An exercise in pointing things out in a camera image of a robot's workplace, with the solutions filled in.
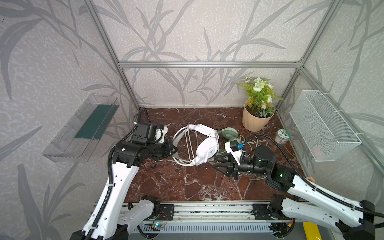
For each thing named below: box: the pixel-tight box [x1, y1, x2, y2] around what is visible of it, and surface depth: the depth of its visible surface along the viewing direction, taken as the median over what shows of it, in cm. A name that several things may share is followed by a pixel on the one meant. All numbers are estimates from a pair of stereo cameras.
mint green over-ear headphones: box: [216, 127, 242, 154], surface depth 98 cm
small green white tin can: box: [274, 129, 291, 146], surface depth 98 cm
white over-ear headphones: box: [172, 123, 220, 166], surface depth 57 cm
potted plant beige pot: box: [242, 99, 276, 132], surface depth 99 cm
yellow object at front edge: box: [303, 222, 322, 240], surface depth 68 cm
